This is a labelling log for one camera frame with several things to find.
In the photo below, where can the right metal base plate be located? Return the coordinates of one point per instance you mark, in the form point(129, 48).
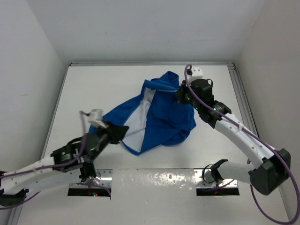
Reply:
point(204, 181)

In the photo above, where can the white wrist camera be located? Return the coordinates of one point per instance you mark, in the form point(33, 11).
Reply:
point(194, 73)
point(95, 118)

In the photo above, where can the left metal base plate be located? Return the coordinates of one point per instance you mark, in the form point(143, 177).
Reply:
point(103, 178)

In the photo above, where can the metal base plate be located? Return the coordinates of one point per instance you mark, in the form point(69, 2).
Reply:
point(103, 178)
point(204, 181)

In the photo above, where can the blue zip-up jacket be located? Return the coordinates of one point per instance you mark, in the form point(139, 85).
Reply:
point(154, 117)

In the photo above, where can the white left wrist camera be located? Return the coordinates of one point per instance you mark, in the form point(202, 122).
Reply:
point(95, 118)

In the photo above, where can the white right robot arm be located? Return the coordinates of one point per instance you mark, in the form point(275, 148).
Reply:
point(267, 170)

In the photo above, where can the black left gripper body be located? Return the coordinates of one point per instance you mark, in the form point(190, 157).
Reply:
point(108, 133)

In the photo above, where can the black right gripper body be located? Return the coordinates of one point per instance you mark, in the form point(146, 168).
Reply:
point(185, 95)

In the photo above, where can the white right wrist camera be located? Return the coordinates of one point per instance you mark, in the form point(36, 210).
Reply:
point(194, 73)

